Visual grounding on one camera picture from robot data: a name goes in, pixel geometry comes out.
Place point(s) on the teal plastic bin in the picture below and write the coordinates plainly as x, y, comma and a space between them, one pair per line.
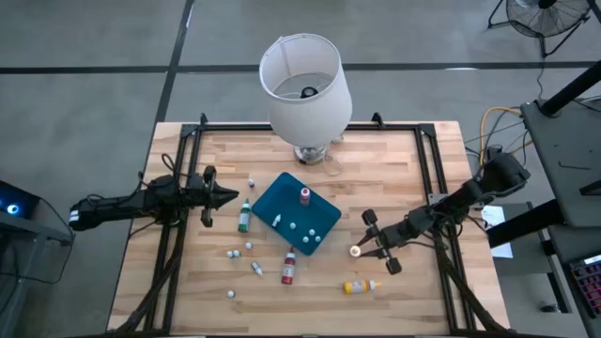
286, 202

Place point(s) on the yellow food coloring bottle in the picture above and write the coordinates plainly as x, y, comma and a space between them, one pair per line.
358, 287

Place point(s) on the small purple dropper bottle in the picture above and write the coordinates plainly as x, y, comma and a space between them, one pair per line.
251, 183

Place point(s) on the red-orange food coloring bottle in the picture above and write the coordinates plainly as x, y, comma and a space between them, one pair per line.
305, 197

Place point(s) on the dark gray side table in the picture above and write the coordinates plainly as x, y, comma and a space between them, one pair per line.
563, 155

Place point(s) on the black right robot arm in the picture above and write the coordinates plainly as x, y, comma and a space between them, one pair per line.
469, 190

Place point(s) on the black aluminium table frame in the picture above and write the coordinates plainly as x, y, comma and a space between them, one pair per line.
225, 127

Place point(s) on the black hex key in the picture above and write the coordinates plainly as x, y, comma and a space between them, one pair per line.
575, 166

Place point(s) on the black metal pole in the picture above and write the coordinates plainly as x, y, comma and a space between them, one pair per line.
573, 87

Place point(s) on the dark red food coloring bottle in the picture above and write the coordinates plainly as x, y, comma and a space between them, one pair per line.
288, 270

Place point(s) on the black floor fan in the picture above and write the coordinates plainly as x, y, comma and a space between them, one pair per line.
547, 19

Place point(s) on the green food coloring bottle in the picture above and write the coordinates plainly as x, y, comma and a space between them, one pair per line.
244, 218

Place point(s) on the small black object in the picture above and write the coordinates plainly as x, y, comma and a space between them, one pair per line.
547, 308

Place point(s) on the black computer with blue light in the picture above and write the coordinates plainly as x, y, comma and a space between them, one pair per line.
14, 206

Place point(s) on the gray desk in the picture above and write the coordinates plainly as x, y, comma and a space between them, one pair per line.
563, 263

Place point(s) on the white paper sheet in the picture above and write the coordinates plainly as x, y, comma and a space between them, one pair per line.
497, 220

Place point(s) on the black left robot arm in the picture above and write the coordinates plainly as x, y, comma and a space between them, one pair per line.
112, 209

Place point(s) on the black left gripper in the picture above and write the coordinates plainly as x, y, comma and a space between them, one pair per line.
195, 195

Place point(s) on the orange food coloring bottle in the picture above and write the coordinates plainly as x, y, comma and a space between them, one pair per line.
355, 251

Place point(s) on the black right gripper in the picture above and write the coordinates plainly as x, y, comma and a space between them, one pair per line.
406, 227

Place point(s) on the backlit keyboard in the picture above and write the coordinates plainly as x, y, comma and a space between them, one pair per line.
589, 286

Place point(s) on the silver lamp with white shade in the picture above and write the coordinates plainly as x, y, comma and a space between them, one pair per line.
305, 117

